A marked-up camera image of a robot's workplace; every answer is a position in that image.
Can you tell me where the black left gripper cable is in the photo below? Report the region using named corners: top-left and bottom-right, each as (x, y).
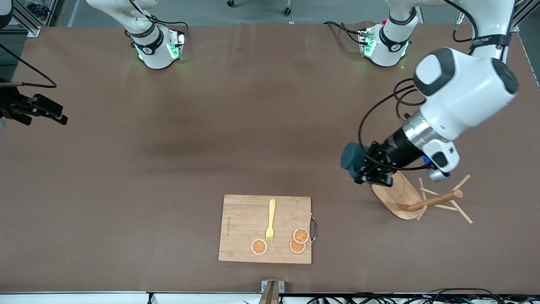
top-left (357, 0), bottom-right (480, 172)

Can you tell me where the aluminium frame profile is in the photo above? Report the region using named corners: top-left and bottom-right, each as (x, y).
top-left (0, 0), bottom-right (65, 38)
top-left (508, 0), bottom-right (540, 33)

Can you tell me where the black cable bundle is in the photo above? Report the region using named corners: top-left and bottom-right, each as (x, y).
top-left (304, 288), bottom-right (540, 304)

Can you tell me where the yellow plastic fork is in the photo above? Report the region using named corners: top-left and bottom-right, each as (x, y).
top-left (265, 199), bottom-right (277, 245)

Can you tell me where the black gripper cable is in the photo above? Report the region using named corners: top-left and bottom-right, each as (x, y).
top-left (0, 42), bottom-right (58, 89)
top-left (357, 0), bottom-right (480, 172)

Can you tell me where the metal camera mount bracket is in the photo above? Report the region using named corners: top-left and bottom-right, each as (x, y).
top-left (258, 280), bottom-right (285, 304)

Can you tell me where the wooden mug tree rack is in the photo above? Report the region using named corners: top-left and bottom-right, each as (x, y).
top-left (370, 171), bottom-right (474, 225)

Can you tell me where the bamboo cutting board, metal handle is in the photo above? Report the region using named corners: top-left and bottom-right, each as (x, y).
top-left (219, 194), bottom-right (318, 265)

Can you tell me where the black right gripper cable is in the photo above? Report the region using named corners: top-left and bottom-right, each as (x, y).
top-left (0, 42), bottom-right (58, 89)

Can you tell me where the teal cup with yellow inside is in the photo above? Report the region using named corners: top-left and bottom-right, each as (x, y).
top-left (340, 142), bottom-right (373, 179)

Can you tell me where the black arm base cable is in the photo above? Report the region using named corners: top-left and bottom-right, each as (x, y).
top-left (127, 0), bottom-right (189, 43)
top-left (323, 21), bottom-right (368, 46)

